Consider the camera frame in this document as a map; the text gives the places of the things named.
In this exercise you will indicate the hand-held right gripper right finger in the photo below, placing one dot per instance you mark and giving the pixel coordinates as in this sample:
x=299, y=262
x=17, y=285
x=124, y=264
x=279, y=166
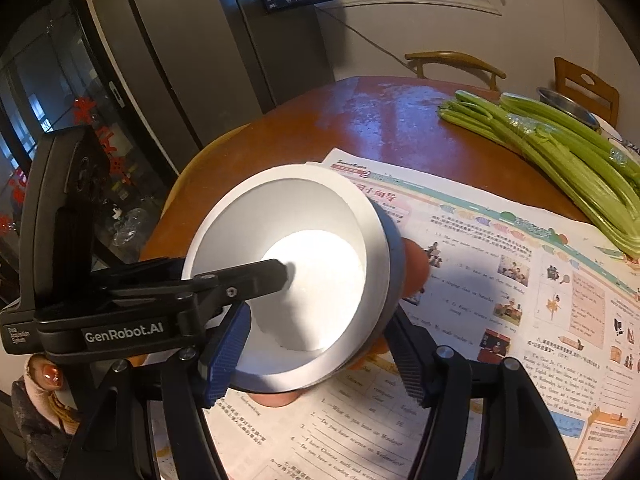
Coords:
x=414, y=372

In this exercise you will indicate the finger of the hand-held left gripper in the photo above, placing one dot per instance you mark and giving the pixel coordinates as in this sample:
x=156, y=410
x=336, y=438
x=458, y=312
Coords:
x=140, y=280
x=240, y=280

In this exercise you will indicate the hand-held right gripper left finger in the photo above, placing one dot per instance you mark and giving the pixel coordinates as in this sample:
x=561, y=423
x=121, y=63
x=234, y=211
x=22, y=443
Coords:
x=227, y=355

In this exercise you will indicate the red instant noodle cup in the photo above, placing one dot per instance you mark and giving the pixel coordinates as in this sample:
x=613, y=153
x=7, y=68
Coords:
x=320, y=260

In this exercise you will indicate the orange plastic plate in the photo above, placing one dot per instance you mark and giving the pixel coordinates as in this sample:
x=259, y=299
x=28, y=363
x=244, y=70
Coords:
x=416, y=270

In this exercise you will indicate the person's left hand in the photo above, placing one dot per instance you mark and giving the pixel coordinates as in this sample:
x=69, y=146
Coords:
x=46, y=374

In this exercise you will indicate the clear plastic bag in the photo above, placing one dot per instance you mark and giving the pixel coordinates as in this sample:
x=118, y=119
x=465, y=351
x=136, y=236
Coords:
x=127, y=227

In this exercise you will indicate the printed newspaper sheets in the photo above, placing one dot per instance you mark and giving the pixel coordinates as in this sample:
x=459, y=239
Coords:
x=500, y=310

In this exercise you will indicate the glass door cabinet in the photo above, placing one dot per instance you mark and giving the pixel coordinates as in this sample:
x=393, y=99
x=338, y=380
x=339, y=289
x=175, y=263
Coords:
x=50, y=85

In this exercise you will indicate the grey refrigerator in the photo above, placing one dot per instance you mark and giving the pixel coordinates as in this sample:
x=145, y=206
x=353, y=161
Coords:
x=200, y=60

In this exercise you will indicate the celery bunch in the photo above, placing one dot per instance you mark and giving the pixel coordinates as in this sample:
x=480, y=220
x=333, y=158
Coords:
x=550, y=150

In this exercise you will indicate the curved-back wooden chair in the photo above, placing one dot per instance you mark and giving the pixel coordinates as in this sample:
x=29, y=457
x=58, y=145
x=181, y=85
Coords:
x=450, y=56

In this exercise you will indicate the steel basin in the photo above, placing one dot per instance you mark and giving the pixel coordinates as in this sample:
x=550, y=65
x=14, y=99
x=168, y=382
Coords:
x=565, y=102

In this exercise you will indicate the wooden chair with cutout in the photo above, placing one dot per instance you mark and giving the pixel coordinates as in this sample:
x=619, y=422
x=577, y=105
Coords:
x=570, y=92

